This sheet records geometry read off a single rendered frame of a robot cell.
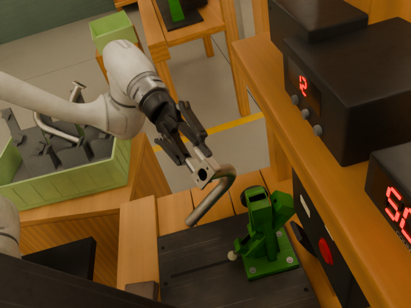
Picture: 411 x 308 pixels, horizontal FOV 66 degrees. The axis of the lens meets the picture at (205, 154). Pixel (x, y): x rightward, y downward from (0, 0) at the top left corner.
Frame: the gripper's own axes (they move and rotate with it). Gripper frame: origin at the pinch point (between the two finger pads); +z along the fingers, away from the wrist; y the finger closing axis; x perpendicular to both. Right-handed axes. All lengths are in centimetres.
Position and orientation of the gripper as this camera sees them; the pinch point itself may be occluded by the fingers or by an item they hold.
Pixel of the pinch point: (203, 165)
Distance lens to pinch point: 68.6
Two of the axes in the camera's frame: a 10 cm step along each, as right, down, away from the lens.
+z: 5.7, 7.3, -3.8
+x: 6.3, -0.9, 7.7
